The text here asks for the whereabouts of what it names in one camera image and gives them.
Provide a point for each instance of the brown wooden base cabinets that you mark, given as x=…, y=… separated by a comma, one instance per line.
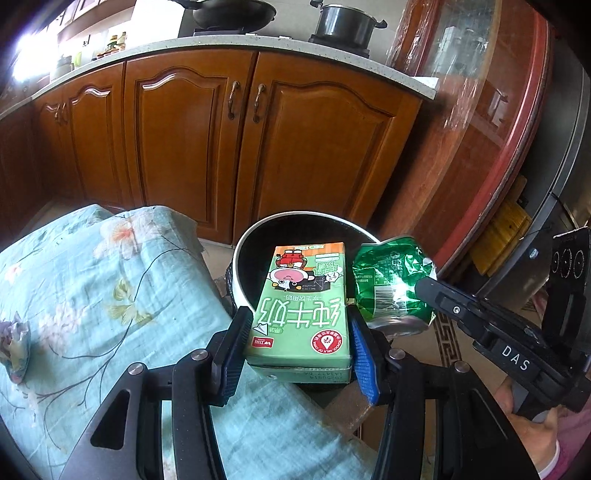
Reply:
x=224, y=136

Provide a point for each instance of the crushed green can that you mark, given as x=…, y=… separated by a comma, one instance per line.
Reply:
x=385, y=275

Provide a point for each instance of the green milk carton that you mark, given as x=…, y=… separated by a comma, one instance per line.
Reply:
x=299, y=332

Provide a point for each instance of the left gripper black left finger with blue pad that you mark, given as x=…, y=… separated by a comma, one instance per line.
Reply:
x=123, y=439

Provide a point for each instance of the person's right hand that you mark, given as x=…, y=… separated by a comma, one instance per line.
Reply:
x=539, y=439

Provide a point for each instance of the light blue floral tablecloth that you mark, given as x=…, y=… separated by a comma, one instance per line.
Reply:
x=100, y=291

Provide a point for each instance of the pastel paper ball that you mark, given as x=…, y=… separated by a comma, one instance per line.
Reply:
x=15, y=347

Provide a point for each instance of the wooden glass door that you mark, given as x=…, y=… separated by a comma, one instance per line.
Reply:
x=492, y=62

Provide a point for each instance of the round black trash bin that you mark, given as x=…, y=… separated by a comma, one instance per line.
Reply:
x=252, y=255

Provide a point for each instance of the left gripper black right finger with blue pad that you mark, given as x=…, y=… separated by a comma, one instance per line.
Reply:
x=474, y=437

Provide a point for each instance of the black stock pot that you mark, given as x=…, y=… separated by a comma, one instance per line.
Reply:
x=344, y=25

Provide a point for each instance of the black wok with handle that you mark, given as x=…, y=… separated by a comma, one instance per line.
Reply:
x=244, y=16

